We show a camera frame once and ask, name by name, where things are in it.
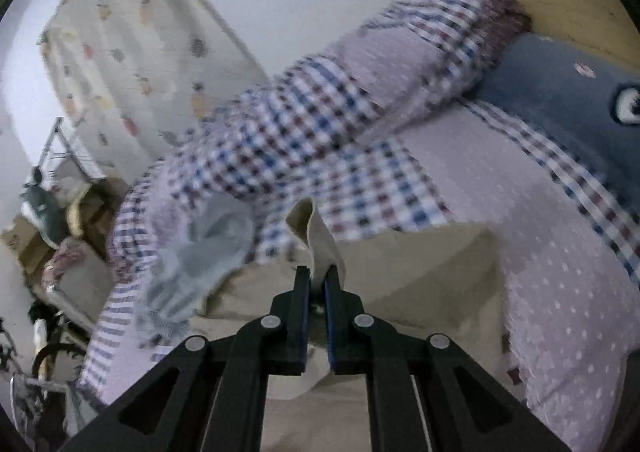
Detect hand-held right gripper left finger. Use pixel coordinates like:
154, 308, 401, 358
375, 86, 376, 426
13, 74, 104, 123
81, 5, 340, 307
60, 266, 311, 452

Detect grey corduroy pants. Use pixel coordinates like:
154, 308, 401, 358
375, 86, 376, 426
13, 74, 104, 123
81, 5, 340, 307
135, 192, 256, 348

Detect brown cardboard box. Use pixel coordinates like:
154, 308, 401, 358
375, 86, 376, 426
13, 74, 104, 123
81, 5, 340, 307
0, 214, 56, 273
70, 177, 131, 243

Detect beige garment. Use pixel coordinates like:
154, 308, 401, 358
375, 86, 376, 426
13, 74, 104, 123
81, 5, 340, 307
200, 197, 506, 452

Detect checked and dotted quilt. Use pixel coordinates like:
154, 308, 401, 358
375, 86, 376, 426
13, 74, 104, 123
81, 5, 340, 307
107, 0, 531, 283

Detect checked bed sheet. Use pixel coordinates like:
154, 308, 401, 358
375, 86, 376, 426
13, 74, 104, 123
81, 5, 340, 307
80, 97, 640, 452

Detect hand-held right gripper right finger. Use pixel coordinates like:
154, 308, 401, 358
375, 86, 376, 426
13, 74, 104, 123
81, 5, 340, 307
324, 266, 573, 452

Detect blue plush pillow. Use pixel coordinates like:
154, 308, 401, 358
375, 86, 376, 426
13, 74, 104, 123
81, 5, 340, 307
472, 32, 640, 193

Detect yellow cloth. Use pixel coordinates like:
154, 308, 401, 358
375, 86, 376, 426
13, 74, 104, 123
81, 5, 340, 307
65, 192, 93, 238

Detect silver suitcase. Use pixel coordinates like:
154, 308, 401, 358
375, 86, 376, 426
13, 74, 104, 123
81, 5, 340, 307
42, 257, 118, 328

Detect pineapple print curtain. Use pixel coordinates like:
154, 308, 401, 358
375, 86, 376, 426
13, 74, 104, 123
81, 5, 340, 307
39, 0, 268, 168

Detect pink cloth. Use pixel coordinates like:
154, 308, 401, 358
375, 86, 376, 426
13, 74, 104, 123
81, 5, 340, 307
42, 239, 88, 278

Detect metal clothes rack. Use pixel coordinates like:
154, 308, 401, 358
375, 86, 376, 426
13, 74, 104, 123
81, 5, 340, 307
37, 116, 108, 180

